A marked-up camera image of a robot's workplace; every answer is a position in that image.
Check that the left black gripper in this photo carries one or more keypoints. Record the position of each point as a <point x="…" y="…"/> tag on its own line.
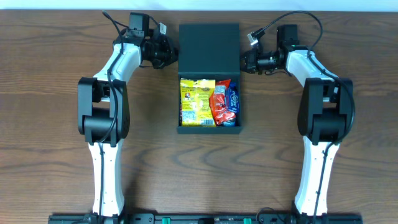
<point x="170" y="51"/>

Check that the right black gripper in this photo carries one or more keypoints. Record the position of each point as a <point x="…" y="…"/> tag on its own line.
<point x="249" y="62"/>

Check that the dark green hinged gift box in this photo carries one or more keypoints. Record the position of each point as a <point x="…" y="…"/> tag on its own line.
<point x="209" y="51"/>

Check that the red snack packet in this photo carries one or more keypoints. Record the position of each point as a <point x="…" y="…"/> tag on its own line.
<point x="218" y="104"/>

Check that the blue Oreo cookie pack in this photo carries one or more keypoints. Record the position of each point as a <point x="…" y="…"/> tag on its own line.
<point x="229" y="123"/>

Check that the yellow snack packet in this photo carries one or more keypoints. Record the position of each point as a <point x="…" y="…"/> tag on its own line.
<point x="195" y="102"/>

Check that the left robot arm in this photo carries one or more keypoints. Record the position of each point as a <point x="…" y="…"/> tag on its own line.
<point x="103" y="108"/>

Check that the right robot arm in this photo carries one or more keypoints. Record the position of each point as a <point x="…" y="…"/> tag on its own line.
<point x="325" y="117"/>

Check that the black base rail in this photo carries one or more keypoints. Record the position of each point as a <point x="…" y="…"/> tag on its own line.
<point x="262" y="218"/>

